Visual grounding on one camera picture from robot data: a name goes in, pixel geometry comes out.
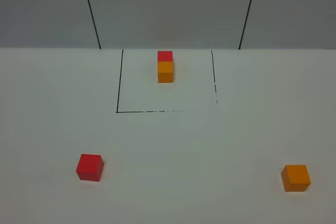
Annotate red template block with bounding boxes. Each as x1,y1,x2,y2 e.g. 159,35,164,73
157,51,173,62

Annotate orange template block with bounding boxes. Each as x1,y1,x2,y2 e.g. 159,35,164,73
157,61,174,83

